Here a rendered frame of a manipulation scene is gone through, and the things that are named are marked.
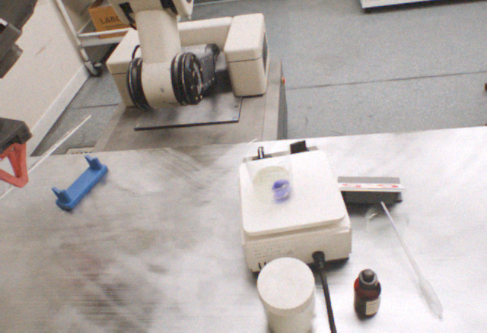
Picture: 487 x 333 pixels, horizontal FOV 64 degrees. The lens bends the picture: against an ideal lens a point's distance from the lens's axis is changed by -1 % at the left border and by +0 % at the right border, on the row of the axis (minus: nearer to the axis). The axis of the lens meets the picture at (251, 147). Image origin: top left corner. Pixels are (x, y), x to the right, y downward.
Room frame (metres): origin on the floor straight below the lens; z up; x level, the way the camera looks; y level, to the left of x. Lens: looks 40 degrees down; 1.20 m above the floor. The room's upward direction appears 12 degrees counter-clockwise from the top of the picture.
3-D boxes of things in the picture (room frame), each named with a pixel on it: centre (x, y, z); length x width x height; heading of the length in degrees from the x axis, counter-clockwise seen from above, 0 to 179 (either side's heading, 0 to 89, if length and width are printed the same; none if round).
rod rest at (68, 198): (0.52, 0.30, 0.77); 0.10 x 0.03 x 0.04; 148
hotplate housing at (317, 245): (0.36, -0.03, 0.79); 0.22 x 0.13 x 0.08; 176
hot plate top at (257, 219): (0.34, -0.03, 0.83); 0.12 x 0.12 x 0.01; 86
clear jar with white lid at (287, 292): (0.22, 0.00, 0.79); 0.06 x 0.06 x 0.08
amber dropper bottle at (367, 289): (0.21, -0.09, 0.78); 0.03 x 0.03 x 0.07
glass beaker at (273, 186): (0.33, -0.01, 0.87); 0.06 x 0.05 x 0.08; 96
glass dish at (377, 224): (0.31, -0.15, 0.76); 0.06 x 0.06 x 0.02
